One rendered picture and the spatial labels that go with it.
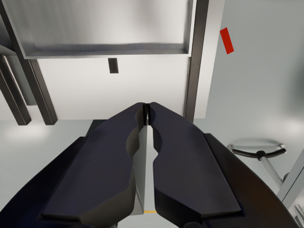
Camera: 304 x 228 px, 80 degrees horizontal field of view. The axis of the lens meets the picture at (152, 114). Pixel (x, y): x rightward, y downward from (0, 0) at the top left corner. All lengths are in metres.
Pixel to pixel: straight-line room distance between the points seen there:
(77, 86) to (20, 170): 1.93
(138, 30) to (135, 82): 0.09
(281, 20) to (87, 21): 1.23
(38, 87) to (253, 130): 1.59
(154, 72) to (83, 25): 0.14
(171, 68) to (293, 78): 1.34
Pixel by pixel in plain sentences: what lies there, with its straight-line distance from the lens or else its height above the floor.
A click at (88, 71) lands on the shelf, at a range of 0.36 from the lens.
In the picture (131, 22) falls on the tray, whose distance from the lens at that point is 0.32.
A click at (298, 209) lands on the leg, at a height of 0.58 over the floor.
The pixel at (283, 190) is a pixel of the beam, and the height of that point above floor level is 0.46.
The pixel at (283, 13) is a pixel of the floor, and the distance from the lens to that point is 1.42.
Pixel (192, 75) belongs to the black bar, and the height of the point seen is 0.90.
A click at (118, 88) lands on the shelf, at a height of 0.88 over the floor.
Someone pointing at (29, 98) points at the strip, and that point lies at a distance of 0.43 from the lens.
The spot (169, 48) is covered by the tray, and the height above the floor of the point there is 0.88.
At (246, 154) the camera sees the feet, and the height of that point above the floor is 0.11.
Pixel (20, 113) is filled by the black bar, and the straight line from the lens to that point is 0.44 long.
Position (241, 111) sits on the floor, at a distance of 1.57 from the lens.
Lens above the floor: 1.20
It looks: 57 degrees down
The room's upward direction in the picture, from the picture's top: 180 degrees counter-clockwise
